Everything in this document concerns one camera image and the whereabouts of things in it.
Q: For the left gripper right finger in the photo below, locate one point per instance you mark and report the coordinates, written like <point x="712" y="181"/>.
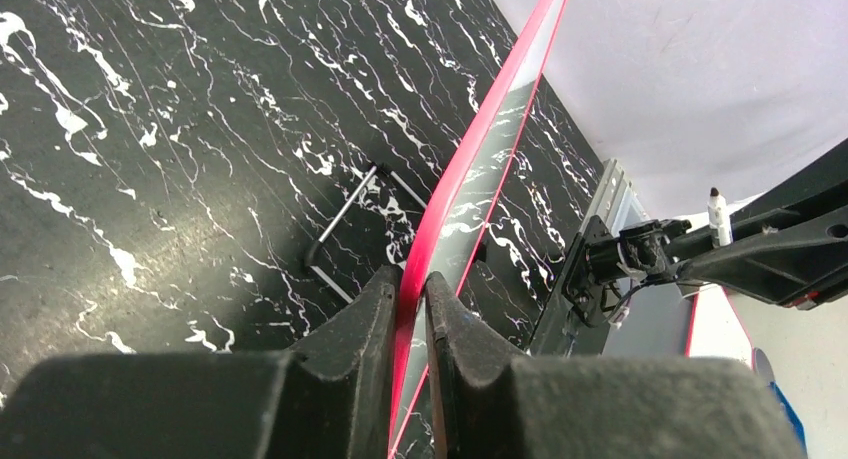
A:
<point x="491" y="400"/>

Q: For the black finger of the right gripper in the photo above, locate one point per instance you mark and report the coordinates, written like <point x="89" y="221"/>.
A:
<point x="789" y="246"/>

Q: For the aluminium frame rail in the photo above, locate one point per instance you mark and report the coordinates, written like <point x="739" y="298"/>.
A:
<point x="575" y="318"/>

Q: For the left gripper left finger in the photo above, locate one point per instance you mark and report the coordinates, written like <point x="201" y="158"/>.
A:
<point x="326" y="396"/>

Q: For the white marker pen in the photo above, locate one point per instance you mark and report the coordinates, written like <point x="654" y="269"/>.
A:
<point x="719" y="221"/>

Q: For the pink framed whiteboard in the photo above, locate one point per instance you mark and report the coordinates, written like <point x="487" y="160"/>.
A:
<point x="459" y="209"/>

